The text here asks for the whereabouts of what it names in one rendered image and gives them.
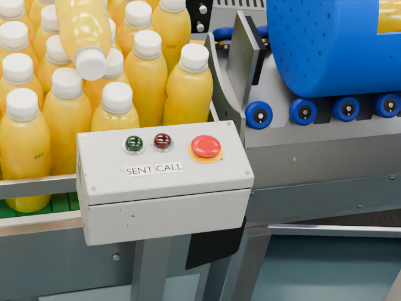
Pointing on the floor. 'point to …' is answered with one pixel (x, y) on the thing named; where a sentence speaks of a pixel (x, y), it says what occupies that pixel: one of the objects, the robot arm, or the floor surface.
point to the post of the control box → (150, 269)
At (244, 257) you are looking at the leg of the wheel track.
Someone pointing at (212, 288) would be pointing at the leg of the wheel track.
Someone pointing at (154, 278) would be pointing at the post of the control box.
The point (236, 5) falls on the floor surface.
